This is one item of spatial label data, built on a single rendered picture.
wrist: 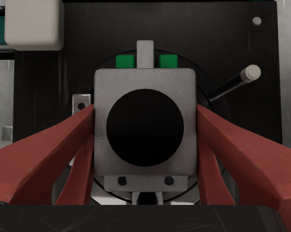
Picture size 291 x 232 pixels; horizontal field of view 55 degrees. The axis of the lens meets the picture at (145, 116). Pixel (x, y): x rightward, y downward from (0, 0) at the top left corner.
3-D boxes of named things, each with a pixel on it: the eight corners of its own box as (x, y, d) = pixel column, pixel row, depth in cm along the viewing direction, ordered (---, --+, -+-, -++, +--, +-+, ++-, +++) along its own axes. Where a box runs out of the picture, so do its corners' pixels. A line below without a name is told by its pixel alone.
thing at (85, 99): (94, 120, 23) (91, 119, 21) (76, 120, 23) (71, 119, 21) (94, 96, 23) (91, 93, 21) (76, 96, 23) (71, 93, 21)
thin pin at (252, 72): (219, 100, 23) (261, 79, 14) (209, 100, 23) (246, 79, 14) (218, 90, 23) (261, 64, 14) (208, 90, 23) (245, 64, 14)
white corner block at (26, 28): (70, 56, 27) (56, 43, 23) (23, 57, 27) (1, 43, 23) (70, 10, 28) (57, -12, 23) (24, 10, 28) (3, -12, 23)
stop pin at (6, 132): (31, 140, 29) (13, 141, 25) (19, 140, 29) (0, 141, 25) (31, 127, 29) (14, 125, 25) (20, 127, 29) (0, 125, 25)
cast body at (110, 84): (181, 182, 17) (204, 213, 10) (110, 183, 17) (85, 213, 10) (179, 50, 18) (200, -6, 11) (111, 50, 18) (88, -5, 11)
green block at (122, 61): (137, 86, 23) (134, 72, 18) (122, 86, 23) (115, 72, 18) (136, 72, 23) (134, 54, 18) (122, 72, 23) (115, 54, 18)
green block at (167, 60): (171, 85, 23) (178, 72, 18) (156, 86, 23) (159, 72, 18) (170, 71, 23) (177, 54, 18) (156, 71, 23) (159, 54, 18)
